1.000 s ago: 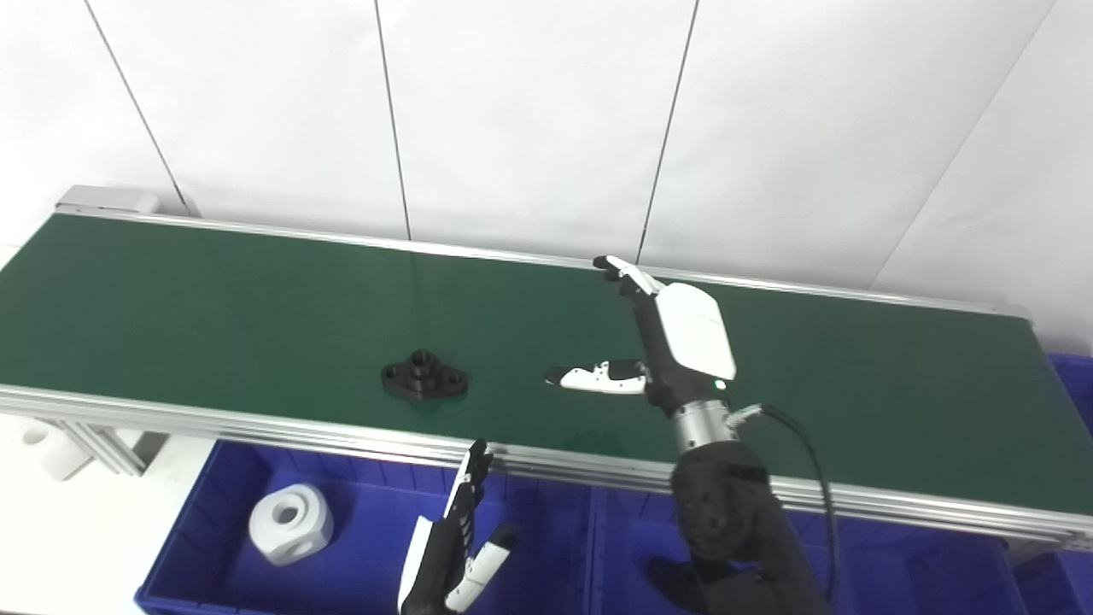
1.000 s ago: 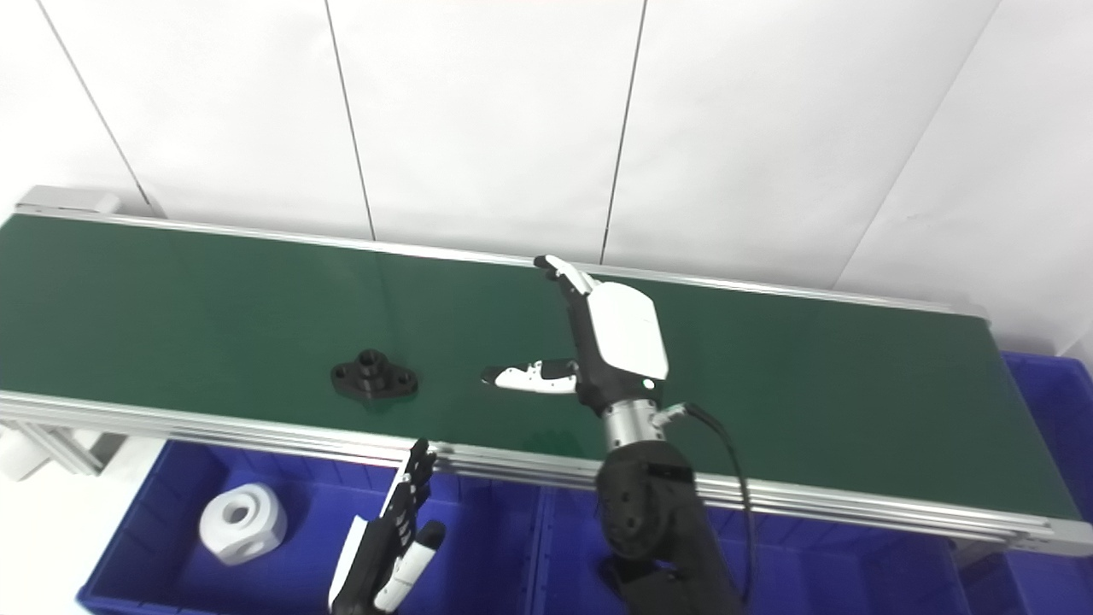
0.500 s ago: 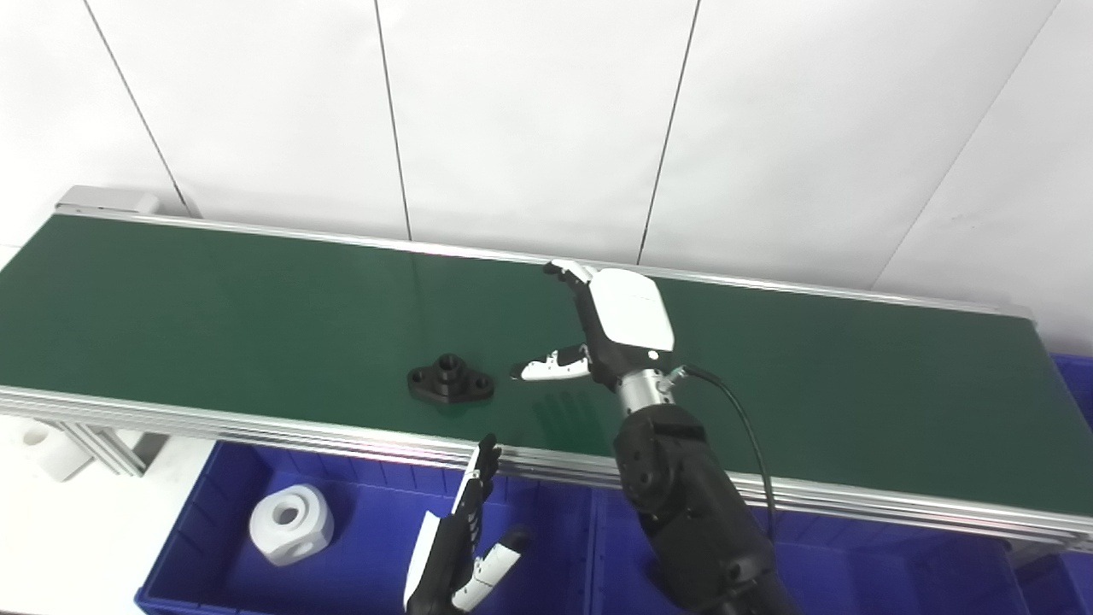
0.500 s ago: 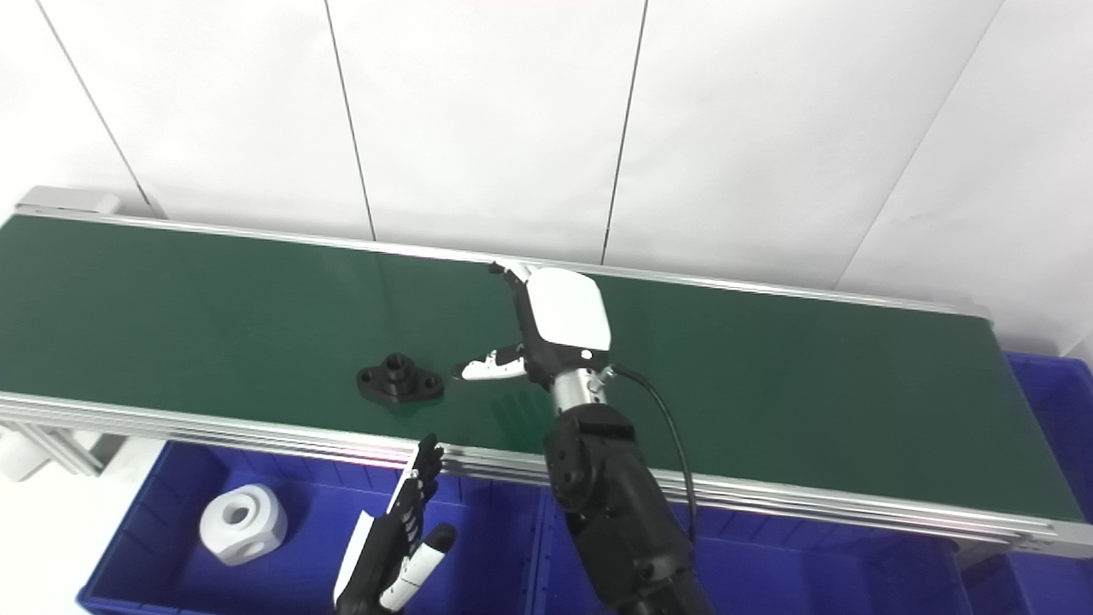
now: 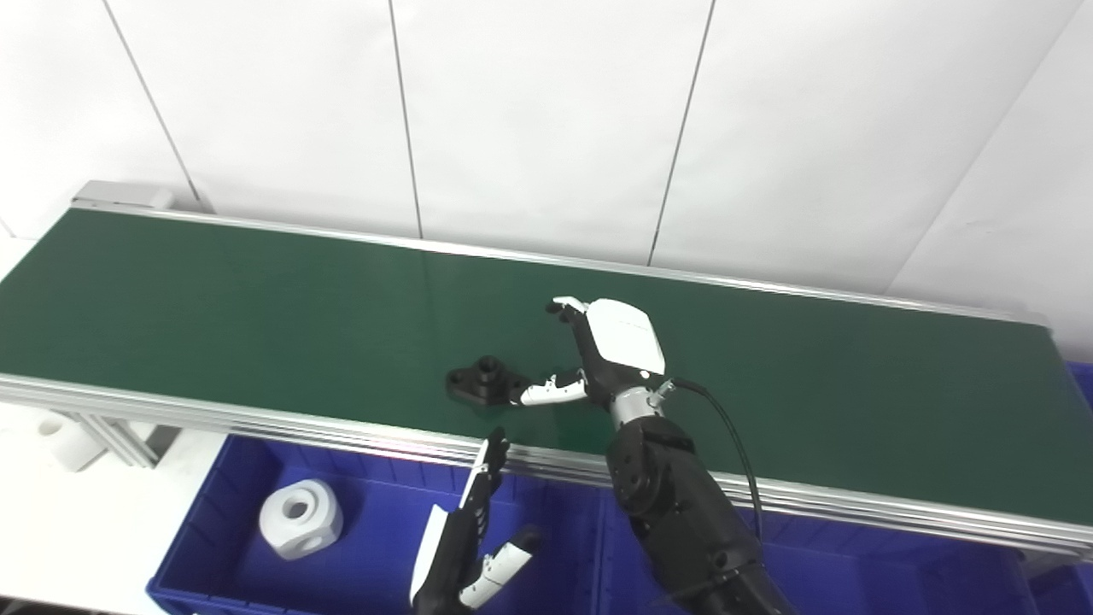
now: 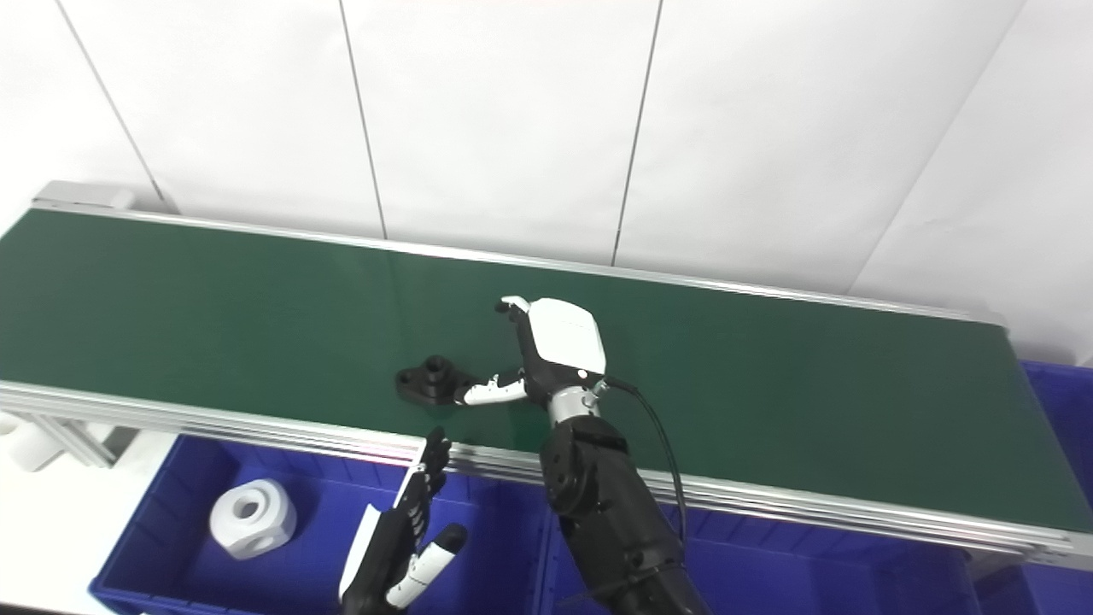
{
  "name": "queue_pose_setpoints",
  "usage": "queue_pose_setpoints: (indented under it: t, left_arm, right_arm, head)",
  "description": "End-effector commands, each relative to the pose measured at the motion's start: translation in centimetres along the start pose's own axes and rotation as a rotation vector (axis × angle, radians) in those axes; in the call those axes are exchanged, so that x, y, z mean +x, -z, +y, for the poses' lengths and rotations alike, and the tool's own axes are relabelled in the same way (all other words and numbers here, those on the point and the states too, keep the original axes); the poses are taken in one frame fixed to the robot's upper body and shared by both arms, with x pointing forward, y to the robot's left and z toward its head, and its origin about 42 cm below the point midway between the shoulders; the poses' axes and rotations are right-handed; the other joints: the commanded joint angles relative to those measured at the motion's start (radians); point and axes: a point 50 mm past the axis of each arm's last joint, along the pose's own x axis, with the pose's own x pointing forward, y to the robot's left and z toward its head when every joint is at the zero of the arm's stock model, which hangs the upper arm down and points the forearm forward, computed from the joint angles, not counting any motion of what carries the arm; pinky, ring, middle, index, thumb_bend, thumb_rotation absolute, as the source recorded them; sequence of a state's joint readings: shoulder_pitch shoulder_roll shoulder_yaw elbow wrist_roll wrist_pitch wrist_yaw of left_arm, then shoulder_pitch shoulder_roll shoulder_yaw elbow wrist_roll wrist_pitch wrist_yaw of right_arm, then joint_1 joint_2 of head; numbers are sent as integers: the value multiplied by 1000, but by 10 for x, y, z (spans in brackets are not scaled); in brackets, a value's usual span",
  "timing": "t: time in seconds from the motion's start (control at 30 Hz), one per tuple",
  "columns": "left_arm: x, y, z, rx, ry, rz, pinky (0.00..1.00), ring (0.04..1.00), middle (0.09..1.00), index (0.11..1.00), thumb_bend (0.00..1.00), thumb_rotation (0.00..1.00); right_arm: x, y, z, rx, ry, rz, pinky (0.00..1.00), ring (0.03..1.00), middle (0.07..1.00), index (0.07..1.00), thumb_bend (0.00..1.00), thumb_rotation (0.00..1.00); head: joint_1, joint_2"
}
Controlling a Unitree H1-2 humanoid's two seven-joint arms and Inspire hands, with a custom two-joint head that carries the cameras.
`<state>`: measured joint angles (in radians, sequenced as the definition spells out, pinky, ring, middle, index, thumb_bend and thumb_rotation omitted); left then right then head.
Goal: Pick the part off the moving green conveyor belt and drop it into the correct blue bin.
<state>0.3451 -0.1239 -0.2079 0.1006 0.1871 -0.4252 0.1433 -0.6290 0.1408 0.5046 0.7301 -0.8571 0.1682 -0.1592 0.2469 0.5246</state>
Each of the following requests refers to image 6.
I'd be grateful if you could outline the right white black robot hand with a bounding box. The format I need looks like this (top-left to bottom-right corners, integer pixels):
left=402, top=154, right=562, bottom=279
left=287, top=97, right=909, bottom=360
left=453, top=296, right=609, bottom=407

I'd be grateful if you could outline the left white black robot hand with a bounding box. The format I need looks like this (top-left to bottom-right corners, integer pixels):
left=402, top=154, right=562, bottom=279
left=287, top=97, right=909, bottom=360
left=339, top=427, right=469, bottom=615

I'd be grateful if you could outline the black flanged machine part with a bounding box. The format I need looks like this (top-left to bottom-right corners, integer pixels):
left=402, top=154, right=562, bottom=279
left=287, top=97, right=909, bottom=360
left=396, top=355, right=476, bottom=407

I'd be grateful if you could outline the blue plastic bin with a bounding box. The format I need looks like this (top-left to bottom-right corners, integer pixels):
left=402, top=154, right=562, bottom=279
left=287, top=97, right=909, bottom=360
left=973, top=359, right=1093, bottom=615
left=538, top=500, right=983, bottom=615
left=90, top=434, right=558, bottom=615

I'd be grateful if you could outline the white cylindrical machine part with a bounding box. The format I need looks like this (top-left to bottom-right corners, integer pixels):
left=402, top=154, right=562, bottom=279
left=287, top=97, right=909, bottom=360
left=210, top=479, right=298, bottom=561

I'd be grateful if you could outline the aluminium conveyor leg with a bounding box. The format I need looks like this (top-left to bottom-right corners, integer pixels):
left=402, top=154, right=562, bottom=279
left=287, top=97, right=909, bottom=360
left=26, top=412, right=118, bottom=471

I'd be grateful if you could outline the grey conveyor end housing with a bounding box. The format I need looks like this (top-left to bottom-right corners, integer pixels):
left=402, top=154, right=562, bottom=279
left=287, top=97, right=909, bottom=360
left=32, top=180, right=139, bottom=212

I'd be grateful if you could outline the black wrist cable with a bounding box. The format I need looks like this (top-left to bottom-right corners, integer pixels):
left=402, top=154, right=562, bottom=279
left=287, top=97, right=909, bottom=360
left=555, top=376, right=689, bottom=603

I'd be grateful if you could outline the green conveyor belt aluminium frame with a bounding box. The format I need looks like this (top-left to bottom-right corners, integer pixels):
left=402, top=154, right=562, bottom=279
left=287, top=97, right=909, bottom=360
left=0, top=201, right=1093, bottom=571

